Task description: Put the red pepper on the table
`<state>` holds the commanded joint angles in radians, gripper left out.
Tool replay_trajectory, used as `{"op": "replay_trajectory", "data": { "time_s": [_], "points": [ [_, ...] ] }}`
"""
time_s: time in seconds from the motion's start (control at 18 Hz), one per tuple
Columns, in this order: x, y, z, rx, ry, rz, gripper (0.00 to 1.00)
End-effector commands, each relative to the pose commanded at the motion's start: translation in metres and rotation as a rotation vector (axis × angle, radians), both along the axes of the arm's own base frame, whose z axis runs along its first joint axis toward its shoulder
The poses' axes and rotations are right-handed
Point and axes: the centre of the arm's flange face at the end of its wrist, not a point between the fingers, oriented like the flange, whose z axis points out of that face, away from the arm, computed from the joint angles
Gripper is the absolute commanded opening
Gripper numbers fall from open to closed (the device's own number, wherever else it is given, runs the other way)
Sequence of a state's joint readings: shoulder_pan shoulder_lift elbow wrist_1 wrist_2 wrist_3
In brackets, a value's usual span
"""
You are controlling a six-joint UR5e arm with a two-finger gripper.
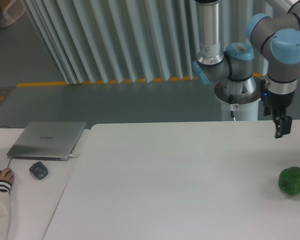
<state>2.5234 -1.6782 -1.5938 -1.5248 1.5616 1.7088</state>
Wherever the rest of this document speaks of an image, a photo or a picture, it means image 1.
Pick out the brown bag in corner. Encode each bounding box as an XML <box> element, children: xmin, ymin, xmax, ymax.
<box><xmin>0</xmin><ymin>0</ymin><xmax>26</xmax><ymax>29</ymax></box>

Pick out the black mouse cable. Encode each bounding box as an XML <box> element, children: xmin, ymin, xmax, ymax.
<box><xmin>0</xmin><ymin>125</ymin><xmax>26</xmax><ymax>169</ymax></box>

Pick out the white laptop cable plug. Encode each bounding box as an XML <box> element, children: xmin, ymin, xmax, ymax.
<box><xmin>69</xmin><ymin>154</ymin><xmax>79</xmax><ymax>159</ymax></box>

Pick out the person's hand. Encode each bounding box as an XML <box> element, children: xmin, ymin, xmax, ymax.
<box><xmin>0</xmin><ymin>167</ymin><xmax>15</xmax><ymax>186</ymax></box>

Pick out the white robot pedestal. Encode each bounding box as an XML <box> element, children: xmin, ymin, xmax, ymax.
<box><xmin>214</xmin><ymin>76</ymin><xmax>261</xmax><ymax>121</ymax></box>

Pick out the green bell pepper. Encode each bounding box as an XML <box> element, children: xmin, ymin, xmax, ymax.
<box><xmin>278</xmin><ymin>166</ymin><xmax>300</xmax><ymax>196</ymax></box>

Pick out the cream sleeved forearm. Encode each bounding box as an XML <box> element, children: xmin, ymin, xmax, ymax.
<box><xmin>0</xmin><ymin>180</ymin><xmax>12</xmax><ymax>240</ymax></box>

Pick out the dark grey 3D mouse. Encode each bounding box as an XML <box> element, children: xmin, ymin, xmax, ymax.
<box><xmin>29</xmin><ymin>161</ymin><xmax>49</xmax><ymax>180</ymax></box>

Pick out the silver closed laptop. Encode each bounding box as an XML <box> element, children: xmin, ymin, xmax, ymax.
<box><xmin>6</xmin><ymin>121</ymin><xmax>86</xmax><ymax>161</ymax></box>

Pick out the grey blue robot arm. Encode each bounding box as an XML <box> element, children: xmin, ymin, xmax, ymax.
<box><xmin>192</xmin><ymin>0</ymin><xmax>300</xmax><ymax>138</ymax></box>

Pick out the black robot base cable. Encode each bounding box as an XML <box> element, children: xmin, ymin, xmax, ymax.
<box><xmin>228</xmin><ymin>93</ymin><xmax>237</xmax><ymax>122</ymax></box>

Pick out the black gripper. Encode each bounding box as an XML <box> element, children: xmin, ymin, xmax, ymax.
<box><xmin>260</xmin><ymin>79</ymin><xmax>295</xmax><ymax>139</ymax></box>

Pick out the white folding partition screen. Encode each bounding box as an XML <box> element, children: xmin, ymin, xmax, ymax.
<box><xmin>24</xmin><ymin>0</ymin><xmax>255</xmax><ymax>84</ymax></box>

